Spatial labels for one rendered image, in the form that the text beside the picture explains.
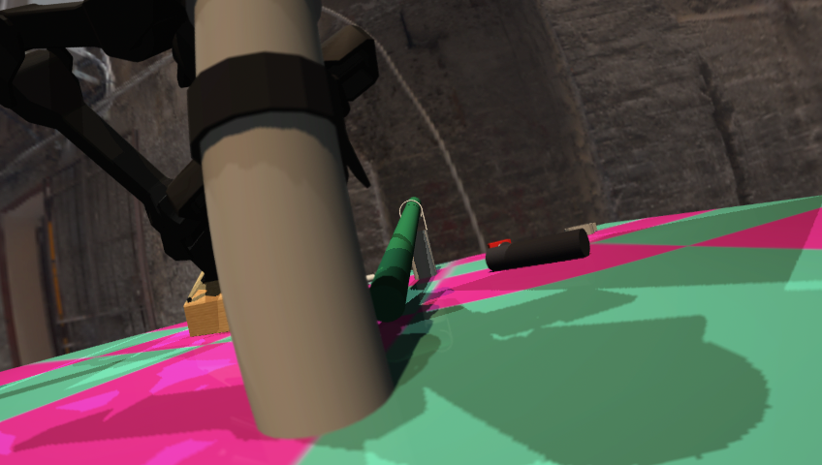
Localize black cylinder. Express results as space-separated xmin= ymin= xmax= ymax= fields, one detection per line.
xmin=486 ymin=228 xmax=590 ymax=271

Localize dark green cylinder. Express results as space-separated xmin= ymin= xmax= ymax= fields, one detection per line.
xmin=370 ymin=197 xmax=421 ymax=323

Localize tan cylindrical post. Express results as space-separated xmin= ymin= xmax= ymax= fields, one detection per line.
xmin=185 ymin=0 xmax=394 ymax=440

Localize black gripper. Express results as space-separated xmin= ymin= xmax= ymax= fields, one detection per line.
xmin=166 ymin=24 xmax=379 ymax=222

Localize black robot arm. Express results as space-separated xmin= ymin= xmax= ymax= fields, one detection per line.
xmin=0 ymin=0 xmax=218 ymax=283

